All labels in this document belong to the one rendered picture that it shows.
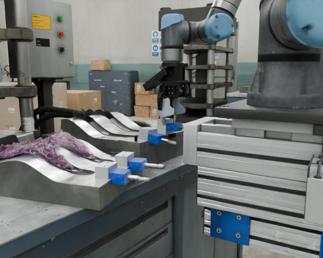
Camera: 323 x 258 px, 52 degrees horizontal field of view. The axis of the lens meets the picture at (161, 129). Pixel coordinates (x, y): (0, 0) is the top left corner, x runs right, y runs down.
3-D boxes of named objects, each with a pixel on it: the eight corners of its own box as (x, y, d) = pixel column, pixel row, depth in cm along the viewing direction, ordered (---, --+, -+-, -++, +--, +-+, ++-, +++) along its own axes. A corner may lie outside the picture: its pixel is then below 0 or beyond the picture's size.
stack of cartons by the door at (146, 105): (170, 116, 800) (170, 82, 785) (165, 119, 771) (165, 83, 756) (140, 115, 836) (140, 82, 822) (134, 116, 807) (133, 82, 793)
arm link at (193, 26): (224, 44, 106) (192, 43, 103) (212, 46, 117) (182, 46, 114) (225, 18, 104) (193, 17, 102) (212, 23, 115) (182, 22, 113)
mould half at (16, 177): (143, 175, 97) (142, 139, 95) (100, 210, 73) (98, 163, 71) (6, 161, 112) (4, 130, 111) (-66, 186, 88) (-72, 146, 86)
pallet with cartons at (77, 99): (102, 129, 633) (101, 90, 620) (79, 136, 556) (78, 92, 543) (49, 126, 669) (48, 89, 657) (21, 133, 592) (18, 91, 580)
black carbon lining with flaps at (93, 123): (161, 136, 120) (161, 110, 118) (133, 144, 107) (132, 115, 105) (95, 127, 140) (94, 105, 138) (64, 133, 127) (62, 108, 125)
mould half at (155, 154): (184, 154, 122) (184, 118, 120) (140, 171, 101) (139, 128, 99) (91, 138, 151) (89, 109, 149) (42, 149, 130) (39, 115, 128)
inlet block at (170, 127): (197, 134, 111) (197, 119, 111) (189, 136, 107) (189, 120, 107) (165, 132, 119) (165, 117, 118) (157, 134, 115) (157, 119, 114)
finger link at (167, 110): (170, 126, 107) (174, 98, 107) (156, 124, 110) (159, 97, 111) (175, 127, 110) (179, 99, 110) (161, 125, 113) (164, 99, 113)
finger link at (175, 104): (184, 124, 114) (181, 99, 111) (170, 123, 118) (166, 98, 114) (188, 121, 116) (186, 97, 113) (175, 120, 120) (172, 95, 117)
